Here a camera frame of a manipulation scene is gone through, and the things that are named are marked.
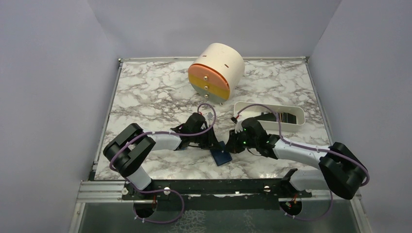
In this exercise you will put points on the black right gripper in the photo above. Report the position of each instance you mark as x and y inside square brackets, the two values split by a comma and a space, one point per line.
[231, 144]

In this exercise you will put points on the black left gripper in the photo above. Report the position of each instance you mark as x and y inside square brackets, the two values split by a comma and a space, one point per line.
[211, 141]

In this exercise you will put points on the blue card holder wallet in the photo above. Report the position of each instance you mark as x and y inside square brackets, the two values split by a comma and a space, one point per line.
[220, 156]

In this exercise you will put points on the white rectangular plastic tray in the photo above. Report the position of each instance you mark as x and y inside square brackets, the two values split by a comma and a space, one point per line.
[244, 110]

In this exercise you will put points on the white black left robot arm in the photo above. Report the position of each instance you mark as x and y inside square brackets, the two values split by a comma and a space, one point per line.
[128, 150]

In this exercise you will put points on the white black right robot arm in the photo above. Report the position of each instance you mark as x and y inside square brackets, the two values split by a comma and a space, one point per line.
[334, 168]

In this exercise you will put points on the round beige drawer cabinet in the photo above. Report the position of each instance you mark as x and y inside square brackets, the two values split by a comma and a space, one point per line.
[216, 72]

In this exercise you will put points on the black metal base rail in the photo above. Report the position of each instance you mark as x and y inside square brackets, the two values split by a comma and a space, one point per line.
[212, 194]

